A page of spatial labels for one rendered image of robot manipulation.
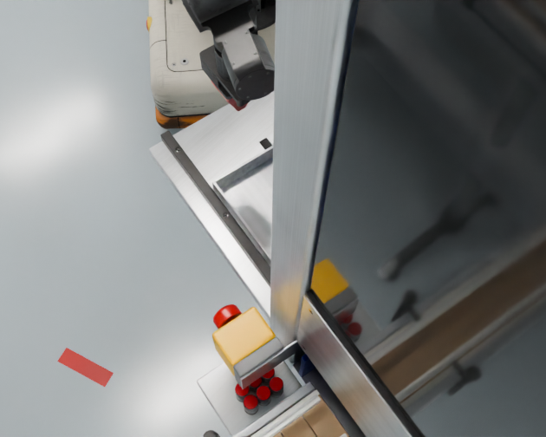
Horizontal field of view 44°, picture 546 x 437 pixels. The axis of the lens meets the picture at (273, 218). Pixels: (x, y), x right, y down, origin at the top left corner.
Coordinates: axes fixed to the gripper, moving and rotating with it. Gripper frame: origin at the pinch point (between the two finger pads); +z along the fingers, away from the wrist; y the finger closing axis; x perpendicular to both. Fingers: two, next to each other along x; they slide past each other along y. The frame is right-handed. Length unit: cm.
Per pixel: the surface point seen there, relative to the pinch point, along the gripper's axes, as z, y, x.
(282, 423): 11.0, 40.1, -20.4
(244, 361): 4.8, 31.5, -20.5
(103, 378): 107, -11, -45
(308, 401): 11.2, 39.8, -15.7
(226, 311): 6.4, 23.9, -18.6
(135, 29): 107, -115, 25
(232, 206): 16.4, 6.2, -6.6
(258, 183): 19.7, 3.5, 0.4
